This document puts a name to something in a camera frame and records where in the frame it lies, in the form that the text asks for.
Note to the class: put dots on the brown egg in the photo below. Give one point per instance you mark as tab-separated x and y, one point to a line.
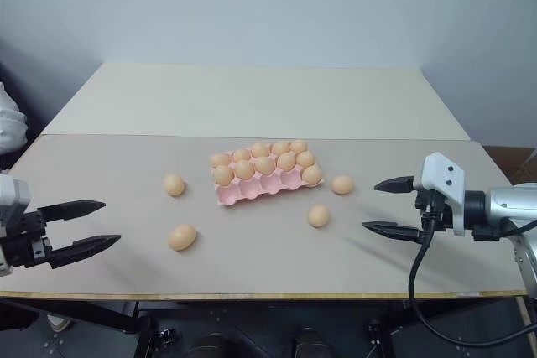
222	174
312	174
241	154
298	146
342	185
318	215
280	148
305	159
286	161
182	237
219	159
173	184
260	149
264	165
244	168

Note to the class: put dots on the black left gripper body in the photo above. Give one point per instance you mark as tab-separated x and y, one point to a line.
23	249

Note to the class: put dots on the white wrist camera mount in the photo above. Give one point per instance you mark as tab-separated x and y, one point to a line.
436	169
12	194

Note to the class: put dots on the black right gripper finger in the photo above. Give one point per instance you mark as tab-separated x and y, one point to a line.
394	230
396	185

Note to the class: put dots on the white lumpy object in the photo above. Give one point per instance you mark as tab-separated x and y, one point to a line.
10	123

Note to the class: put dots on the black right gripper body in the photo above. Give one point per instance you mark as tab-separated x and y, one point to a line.
436	211

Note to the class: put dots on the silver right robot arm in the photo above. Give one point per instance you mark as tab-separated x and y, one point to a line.
507	203

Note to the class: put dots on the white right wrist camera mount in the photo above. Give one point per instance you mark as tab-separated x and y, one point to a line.
436	169

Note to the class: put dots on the pink egg tray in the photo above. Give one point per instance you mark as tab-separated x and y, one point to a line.
251	194

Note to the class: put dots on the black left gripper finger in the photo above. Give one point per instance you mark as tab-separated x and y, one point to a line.
71	209
84	249

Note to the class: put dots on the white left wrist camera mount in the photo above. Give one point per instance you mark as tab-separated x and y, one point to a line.
12	194

